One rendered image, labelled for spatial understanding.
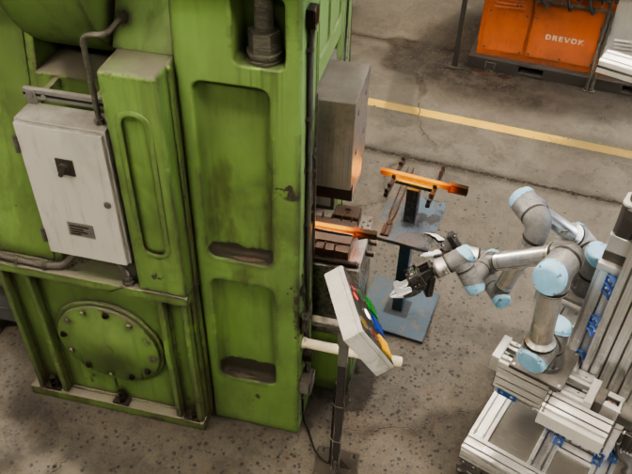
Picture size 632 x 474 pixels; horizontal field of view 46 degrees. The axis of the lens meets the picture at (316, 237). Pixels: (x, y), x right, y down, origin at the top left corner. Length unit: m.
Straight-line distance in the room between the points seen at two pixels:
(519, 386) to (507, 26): 3.90
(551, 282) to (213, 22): 1.41
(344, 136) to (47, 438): 2.15
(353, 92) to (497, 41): 3.93
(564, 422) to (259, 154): 1.58
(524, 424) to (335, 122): 1.77
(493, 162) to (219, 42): 3.44
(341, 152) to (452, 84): 3.64
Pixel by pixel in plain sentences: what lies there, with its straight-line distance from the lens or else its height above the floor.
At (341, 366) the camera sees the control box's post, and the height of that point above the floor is 0.80.
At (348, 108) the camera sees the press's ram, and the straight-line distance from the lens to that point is 2.76.
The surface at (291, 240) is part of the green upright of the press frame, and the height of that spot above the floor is 1.29.
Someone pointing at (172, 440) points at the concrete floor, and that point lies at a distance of 3.87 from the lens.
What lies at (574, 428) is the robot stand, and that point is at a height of 0.73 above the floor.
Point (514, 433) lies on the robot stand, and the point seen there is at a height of 0.21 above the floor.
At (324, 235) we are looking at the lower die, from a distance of 3.33.
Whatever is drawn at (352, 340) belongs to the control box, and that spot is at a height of 1.15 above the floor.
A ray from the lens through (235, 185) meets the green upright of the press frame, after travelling 2.84.
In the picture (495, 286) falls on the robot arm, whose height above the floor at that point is 0.93.
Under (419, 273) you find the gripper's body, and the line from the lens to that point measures 2.92.
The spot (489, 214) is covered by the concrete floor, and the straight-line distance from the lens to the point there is 5.12.
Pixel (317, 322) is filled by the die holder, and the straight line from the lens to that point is 3.60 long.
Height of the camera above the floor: 3.23
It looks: 42 degrees down
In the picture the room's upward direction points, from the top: 1 degrees clockwise
